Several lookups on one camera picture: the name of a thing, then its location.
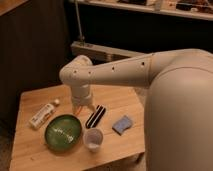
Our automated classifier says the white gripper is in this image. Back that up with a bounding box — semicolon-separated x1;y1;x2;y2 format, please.
71;85;95;113

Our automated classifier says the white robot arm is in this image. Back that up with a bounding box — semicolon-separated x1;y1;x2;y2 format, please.
60;49;213;171

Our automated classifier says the green ceramic plate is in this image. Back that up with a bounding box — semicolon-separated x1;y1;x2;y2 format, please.
44;114;82;152

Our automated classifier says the orange carrot toy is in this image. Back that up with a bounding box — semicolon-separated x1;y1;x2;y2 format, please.
75;106;83;116

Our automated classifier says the white tube with cap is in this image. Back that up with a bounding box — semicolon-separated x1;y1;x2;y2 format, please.
29;99;60;129

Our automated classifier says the blue sponge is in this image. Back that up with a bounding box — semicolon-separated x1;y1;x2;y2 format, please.
112;116;133;135

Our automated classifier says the wooden table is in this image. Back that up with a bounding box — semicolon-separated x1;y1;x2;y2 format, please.
8;83;147;171

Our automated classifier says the metal vertical pole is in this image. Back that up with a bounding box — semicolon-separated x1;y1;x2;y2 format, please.
74;0;85;44

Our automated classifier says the upper wooden shelf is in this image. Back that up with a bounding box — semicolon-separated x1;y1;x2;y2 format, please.
69;0;213;21

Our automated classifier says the long white shelf rail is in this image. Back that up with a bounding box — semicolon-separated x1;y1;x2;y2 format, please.
70;41;141;62

